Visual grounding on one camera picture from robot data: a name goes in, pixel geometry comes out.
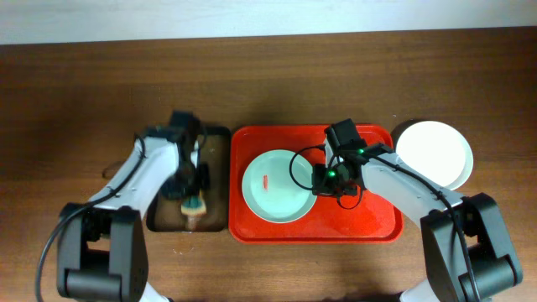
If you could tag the green yellow sponge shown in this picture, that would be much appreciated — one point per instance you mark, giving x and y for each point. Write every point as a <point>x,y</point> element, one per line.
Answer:
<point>194,205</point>

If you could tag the white plate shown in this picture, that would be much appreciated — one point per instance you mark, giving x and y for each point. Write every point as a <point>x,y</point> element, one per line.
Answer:
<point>431,148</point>

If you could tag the red plastic tray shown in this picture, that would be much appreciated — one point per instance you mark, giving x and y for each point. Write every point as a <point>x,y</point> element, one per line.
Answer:
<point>369,219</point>

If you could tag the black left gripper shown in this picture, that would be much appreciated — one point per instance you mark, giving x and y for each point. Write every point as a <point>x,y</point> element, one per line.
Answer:
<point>190,184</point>

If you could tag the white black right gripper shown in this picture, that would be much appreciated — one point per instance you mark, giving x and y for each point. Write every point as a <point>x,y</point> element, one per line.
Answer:
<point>320,180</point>

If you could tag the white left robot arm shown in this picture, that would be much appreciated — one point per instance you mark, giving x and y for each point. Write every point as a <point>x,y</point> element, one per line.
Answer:
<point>101,252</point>

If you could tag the light blue plate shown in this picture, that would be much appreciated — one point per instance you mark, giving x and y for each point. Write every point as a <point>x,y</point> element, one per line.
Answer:
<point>465,165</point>

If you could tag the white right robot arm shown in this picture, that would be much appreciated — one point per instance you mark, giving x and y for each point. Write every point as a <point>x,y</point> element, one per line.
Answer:
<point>469,254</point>

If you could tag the dark brown tray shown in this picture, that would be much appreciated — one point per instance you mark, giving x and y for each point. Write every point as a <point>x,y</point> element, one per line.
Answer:
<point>164,214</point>

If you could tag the light green plate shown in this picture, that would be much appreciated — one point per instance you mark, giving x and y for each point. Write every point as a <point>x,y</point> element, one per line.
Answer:
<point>275,186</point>

